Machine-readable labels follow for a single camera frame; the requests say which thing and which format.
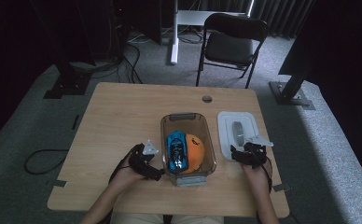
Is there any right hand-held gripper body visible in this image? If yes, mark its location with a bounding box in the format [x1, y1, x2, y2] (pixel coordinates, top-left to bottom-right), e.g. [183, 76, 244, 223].
[242, 134, 274, 170]

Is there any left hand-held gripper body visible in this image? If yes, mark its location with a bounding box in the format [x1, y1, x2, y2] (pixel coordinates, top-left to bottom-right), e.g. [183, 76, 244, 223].
[128, 139, 160, 181]

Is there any white box lid grey handle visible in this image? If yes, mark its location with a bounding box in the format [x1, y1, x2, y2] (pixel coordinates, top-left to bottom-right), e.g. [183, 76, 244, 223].
[216, 111, 261, 162]

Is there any blue toy car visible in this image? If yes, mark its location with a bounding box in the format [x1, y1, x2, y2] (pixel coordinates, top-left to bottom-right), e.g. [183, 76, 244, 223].
[165, 130, 190, 175]

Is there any orange plush toy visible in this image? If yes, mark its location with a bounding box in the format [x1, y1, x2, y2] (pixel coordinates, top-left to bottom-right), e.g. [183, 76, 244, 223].
[183, 133, 206, 175]

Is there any clear plastic storage box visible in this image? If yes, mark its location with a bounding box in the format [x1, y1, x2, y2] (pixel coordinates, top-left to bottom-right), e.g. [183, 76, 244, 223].
[160, 112, 217, 188]

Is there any person's left hand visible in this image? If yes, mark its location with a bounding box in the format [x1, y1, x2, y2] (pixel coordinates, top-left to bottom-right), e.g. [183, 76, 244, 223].
[108, 154, 146, 194]

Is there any person's right hand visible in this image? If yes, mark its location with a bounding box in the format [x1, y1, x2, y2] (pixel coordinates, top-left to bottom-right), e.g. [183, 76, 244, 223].
[240, 161, 272, 191]

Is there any black metal stand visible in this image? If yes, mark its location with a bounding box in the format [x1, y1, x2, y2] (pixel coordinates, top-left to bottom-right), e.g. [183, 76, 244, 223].
[29, 0, 93, 100]
[268, 55, 316, 111]

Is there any black folding chair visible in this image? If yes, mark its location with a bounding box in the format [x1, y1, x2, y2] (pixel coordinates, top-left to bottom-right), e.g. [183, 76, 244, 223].
[195, 12, 270, 90]

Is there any grey curtain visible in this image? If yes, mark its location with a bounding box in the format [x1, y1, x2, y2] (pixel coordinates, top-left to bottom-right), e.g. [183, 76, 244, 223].
[250, 0, 314, 39]

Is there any dark equipment cabinet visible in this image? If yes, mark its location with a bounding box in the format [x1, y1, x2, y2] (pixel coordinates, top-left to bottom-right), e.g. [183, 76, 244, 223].
[76, 0, 164, 63]

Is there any left hand-held gripper cable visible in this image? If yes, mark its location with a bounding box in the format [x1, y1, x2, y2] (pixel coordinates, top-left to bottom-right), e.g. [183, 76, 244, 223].
[99, 145, 140, 224]

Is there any hand-held gripper cable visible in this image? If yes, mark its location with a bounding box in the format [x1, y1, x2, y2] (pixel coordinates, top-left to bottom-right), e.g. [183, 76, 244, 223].
[99, 145, 140, 224]
[256, 156, 274, 224]

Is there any right hand-held gripper cable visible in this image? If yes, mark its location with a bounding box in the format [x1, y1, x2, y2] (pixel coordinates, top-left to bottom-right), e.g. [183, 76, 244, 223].
[256, 156, 274, 224]

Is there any black looped floor cable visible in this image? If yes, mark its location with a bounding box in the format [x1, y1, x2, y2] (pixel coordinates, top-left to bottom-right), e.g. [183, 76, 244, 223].
[23, 148, 70, 175]

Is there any black floor cable bundle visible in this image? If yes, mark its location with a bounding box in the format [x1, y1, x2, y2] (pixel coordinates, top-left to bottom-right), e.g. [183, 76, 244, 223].
[70, 43, 145, 85]

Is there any white desk frame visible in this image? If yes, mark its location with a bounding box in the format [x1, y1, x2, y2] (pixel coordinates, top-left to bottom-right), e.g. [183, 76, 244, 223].
[169, 0, 255, 65]

